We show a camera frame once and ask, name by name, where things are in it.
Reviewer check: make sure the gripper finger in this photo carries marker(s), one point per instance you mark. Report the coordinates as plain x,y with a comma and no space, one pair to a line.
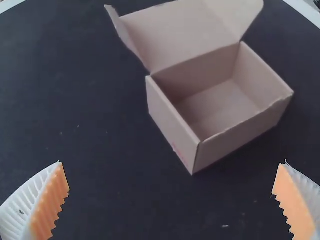
300,207
30,212

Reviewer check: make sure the cardboard box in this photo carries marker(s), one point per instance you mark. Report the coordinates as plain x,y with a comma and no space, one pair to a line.
212,110

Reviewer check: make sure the black mat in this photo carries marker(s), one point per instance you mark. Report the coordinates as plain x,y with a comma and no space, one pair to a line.
75,100

